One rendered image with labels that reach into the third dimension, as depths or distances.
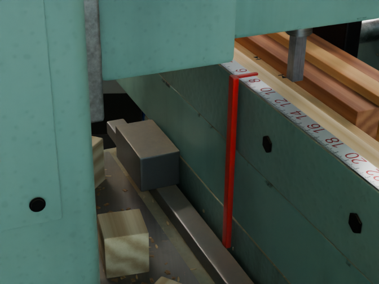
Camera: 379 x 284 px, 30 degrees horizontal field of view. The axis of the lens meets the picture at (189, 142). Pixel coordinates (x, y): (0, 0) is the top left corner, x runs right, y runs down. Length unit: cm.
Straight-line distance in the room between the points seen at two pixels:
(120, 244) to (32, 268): 18
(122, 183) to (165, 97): 9
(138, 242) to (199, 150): 10
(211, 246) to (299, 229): 12
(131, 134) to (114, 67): 28
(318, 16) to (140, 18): 14
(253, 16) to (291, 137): 8
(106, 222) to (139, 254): 4
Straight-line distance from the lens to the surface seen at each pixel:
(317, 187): 43
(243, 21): 44
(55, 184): 35
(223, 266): 54
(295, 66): 51
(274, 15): 45
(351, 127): 48
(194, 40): 39
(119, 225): 55
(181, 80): 60
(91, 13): 36
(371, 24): 63
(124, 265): 55
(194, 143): 60
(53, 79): 33
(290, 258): 48
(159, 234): 60
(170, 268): 57
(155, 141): 64
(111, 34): 37
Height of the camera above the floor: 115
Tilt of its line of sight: 28 degrees down
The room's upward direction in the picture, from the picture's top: 1 degrees clockwise
